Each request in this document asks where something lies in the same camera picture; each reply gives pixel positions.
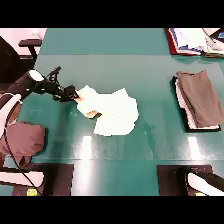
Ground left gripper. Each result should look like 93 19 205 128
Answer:
52 84 80 103

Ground cream shirt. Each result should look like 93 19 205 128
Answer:
75 84 140 137

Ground brown garment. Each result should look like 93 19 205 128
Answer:
0 120 47 168

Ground black chair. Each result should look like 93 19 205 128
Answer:
0 35 43 85

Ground red garment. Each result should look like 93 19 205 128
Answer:
165 27 202 57

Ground black folded garment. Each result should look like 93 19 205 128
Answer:
171 75 222 134

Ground white folded garment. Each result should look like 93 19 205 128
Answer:
174 79 221 131

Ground grey-brown folded garment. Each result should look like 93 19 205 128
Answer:
175 69 224 129

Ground heap of clothes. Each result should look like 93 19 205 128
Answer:
168 27 224 60

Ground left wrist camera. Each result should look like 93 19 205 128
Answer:
45 65 63 84

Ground black cable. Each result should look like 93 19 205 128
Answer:
2 124 44 197

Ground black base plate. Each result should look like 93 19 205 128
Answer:
156 164 214 197
12 162 75 197

